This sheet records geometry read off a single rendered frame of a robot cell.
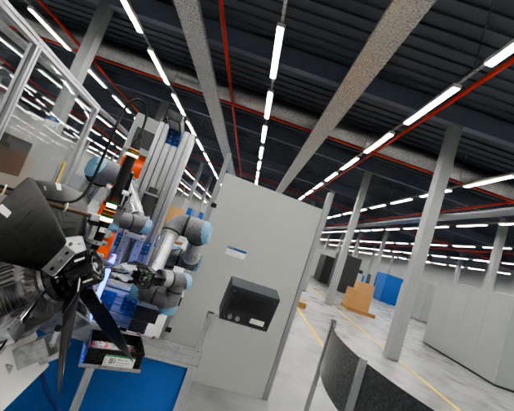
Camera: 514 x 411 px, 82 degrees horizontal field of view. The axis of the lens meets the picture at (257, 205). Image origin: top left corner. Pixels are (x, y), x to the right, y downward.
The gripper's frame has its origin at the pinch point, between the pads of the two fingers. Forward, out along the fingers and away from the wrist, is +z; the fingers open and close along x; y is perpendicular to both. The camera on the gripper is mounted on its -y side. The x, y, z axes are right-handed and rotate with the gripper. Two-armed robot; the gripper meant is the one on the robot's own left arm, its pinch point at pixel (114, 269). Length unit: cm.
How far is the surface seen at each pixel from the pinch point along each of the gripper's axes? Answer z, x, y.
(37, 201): 36.9, -22.3, 18.6
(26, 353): 22.8, 23.2, 16.6
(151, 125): -147, -108, -375
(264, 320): -71, 5, 27
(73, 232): 20.2, -11.6, 2.0
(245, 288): -58, -7, 18
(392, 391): -148, 20, 75
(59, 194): 25.4, -20.7, -10.0
